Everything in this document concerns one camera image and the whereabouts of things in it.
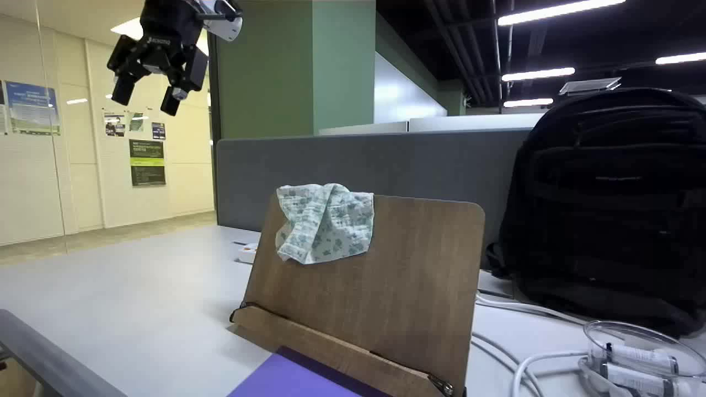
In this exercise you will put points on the grey ceiling unit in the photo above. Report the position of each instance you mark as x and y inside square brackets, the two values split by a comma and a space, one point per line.
[588, 87]

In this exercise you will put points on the long ceiling light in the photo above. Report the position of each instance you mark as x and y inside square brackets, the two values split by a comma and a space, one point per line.
[536, 73]
[528, 102]
[681, 58]
[559, 12]

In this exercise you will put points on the square ceiling light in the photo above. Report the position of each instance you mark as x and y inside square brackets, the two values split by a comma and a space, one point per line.
[128, 30]

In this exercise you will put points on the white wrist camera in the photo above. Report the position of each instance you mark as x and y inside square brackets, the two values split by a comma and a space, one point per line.
[223, 19]

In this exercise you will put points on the narrow green pillar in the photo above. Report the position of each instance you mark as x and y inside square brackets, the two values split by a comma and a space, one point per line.
[453, 101]

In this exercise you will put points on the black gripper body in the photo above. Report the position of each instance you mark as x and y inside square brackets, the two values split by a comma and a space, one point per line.
[170, 22]

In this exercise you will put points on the black backpack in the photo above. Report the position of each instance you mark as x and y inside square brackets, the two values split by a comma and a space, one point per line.
[609, 205]

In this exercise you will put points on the wooden book stand board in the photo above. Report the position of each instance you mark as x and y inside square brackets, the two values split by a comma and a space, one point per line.
[397, 294]

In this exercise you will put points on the grey office partition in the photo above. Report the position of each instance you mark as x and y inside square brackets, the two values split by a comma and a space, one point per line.
[426, 169]

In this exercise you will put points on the white power strip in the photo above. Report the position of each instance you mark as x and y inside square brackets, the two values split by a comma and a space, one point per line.
[245, 255]

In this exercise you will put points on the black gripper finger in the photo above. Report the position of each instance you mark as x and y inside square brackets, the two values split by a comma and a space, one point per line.
[127, 66]
[189, 73]

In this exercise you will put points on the purple paper sheet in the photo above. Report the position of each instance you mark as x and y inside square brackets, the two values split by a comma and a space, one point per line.
[294, 377]

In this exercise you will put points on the blue and white poster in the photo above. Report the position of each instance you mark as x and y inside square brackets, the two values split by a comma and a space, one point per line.
[31, 107]

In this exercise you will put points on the wide green pillar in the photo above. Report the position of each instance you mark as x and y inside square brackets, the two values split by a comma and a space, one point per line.
[294, 66]

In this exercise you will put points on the green wall sign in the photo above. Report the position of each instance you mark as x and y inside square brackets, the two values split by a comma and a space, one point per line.
[148, 176]
[146, 148]

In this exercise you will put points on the small photo poster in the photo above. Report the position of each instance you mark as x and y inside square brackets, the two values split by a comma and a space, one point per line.
[113, 125]
[158, 132]
[137, 123]

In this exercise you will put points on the white floral cloth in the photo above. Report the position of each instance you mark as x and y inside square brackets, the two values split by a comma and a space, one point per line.
[323, 222]

